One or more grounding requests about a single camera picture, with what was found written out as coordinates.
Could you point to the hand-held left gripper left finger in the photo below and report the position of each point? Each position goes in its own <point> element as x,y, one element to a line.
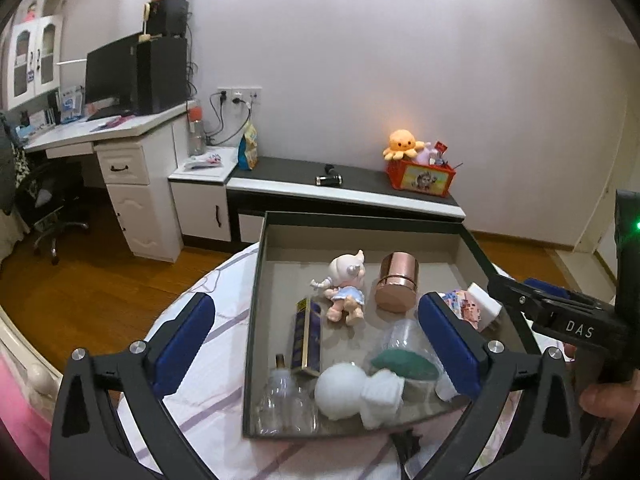
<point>182,345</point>

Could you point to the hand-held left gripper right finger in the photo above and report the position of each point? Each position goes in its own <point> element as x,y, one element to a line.
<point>450,345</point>

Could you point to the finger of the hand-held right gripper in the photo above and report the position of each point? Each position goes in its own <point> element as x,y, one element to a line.
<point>550,287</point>
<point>515,297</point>

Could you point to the colourful patterned packet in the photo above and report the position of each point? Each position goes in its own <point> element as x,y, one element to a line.
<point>465,307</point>

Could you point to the clear cup with green lid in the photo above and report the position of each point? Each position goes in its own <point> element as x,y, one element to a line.
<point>405,365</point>

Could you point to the rose gold tin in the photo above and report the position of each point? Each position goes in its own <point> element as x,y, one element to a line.
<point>397,280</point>

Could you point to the pig doll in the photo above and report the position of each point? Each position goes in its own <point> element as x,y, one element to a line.
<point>345,272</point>

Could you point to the dark green shallow box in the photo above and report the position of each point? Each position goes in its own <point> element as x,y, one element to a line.
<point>350,245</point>

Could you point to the person's right hand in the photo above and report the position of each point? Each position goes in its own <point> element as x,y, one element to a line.
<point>600,402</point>

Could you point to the clear glass bottle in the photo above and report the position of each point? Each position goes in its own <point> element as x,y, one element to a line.
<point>282,395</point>

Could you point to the white ball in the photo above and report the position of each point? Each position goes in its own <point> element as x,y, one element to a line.
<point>340,390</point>

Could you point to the blue and gold box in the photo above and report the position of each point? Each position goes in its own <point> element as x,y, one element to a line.
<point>312,335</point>

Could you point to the white side cabinet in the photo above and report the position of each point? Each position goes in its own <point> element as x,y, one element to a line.
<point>200,205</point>

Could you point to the red storage basket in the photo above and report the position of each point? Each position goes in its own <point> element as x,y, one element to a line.
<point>420,180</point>

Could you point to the red card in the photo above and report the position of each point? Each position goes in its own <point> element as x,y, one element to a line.
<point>440,150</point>

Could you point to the purple plush toy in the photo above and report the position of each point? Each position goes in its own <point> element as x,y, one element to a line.
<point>425,154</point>

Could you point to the pink pillow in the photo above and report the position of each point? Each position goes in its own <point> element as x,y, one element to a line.
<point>25,425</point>

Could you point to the white packets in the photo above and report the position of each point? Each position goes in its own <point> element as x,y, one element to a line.
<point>205,160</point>

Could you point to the dark low bench cabinet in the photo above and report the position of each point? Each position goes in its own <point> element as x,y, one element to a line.
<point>350,185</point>

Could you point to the white desk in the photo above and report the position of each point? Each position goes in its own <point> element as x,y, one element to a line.
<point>125,165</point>

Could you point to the orange octopus plush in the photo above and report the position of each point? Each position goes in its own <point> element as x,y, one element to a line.
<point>402,144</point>

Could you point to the black office chair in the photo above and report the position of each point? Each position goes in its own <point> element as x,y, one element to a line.
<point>45,195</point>

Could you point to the black flashlight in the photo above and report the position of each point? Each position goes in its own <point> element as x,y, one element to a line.
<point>328,180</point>

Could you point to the snack bag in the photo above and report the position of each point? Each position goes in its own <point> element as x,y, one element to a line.
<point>248,147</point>

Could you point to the bottle with orange lid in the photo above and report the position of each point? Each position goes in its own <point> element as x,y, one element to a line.
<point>196,132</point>

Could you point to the black computer tower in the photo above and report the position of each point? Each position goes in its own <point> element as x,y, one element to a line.
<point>162,75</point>

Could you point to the black computer monitor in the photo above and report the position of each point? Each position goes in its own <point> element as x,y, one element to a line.
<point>110,77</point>

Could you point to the white glass-door cabinet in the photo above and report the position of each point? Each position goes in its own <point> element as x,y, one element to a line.
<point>35,85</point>

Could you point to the black speaker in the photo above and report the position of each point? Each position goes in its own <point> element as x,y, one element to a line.
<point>167,17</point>

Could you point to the cream bed frame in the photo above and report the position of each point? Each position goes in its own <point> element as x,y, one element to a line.
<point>35,372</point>

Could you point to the white wall power outlet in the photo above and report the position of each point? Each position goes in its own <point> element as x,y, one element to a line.
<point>240,96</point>

